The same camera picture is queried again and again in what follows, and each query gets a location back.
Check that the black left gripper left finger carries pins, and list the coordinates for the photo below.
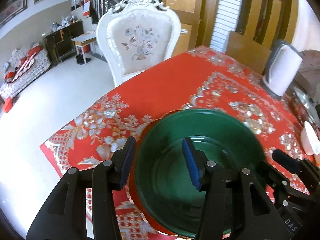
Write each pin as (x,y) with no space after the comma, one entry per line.
(63,214)

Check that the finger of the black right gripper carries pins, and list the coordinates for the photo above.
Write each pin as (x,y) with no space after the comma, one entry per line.
(292,164)

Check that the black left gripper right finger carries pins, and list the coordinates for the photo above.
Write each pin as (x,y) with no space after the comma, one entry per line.
(236,199)

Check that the small white foam bowl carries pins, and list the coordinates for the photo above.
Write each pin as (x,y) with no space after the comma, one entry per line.
(309,140)

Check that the dark green plastic bowl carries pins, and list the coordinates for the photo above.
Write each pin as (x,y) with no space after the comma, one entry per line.
(162,180)

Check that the red glass plate with sticker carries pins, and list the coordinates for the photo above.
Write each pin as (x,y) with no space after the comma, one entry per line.
(159,231)

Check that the steel pot with glass lid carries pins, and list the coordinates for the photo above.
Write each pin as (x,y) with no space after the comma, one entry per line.
(304,108)

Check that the round wooden tabletop leaning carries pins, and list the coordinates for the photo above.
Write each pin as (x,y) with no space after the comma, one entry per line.
(308,73)

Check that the white electric kettle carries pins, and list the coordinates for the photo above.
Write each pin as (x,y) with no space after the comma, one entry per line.
(280,69)

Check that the red embroidered tablecloth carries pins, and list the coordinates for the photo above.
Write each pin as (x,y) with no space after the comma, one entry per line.
(200,78)

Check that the floral covered sofa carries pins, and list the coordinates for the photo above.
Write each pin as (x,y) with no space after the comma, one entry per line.
(25,66)

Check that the dark wooden sideboard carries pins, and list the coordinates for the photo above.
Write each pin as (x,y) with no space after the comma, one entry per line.
(60,44)

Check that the white ornate chair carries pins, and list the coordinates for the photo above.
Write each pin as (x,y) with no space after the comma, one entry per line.
(136,35)

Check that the cardboard box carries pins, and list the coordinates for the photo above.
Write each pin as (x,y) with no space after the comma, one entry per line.
(189,13)

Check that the framed flower painting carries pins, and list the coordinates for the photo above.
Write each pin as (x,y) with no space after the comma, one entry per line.
(12,9)

